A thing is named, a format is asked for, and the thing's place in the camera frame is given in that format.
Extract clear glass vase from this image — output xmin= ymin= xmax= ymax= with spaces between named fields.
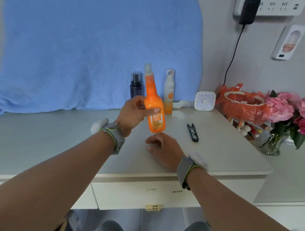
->
xmin=258 ymin=126 xmax=291 ymax=158

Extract white wall-mounted holder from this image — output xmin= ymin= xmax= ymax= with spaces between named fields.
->
xmin=271 ymin=23 xmax=305 ymax=62

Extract black thread snips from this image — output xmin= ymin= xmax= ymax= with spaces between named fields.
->
xmin=185 ymin=123 xmax=201 ymax=143

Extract pink flower bouquet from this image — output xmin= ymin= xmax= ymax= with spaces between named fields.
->
xmin=259 ymin=88 xmax=305 ymax=151

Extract small bin with orange bag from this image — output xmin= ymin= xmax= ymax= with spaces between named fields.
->
xmin=214 ymin=81 xmax=275 ymax=127

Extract white square timer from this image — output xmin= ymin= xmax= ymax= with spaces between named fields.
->
xmin=193 ymin=90 xmax=217 ymax=113

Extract grey wrist band tracker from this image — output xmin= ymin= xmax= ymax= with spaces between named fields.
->
xmin=89 ymin=117 xmax=127 ymax=156
xmin=175 ymin=151 xmax=210 ymax=192

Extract person's left hand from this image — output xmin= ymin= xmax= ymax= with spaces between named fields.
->
xmin=113 ymin=93 xmax=161 ymax=141

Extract white desk drawer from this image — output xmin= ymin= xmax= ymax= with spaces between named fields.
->
xmin=89 ymin=171 xmax=204 ymax=219

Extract blue towel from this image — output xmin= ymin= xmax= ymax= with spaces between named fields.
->
xmin=0 ymin=0 xmax=209 ymax=137

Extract white power strip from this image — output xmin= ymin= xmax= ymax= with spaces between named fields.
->
xmin=233 ymin=0 xmax=305 ymax=22

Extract grey right wrist band tracker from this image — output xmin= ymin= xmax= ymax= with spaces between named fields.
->
xmin=175 ymin=151 xmax=210 ymax=192

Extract dark pump bottle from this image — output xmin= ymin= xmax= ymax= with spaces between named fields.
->
xmin=128 ymin=71 xmax=146 ymax=100

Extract small white mushroom ornaments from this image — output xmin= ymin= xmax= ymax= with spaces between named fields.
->
xmin=235 ymin=120 xmax=265 ymax=139

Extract grey left wrist band tracker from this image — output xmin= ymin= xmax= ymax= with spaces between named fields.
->
xmin=89 ymin=117 xmax=127 ymax=156

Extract white and orange spray bottle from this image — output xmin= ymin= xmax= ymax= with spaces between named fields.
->
xmin=161 ymin=69 xmax=177 ymax=115

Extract black charger plug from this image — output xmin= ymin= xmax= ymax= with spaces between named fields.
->
xmin=238 ymin=0 xmax=261 ymax=26

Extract person's left forearm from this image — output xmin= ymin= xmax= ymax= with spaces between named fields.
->
xmin=0 ymin=122 xmax=117 ymax=231

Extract person's right hand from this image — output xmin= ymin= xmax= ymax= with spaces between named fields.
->
xmin=143 ymin=131 xmax=187 ymax=174

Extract person's right forearm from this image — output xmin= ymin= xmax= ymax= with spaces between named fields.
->
xmin=182 ymin=166 xmax=305 ymax=231

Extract black cable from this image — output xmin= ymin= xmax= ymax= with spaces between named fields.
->
xmin=215 ymin=22 xmax=246 ymax=102

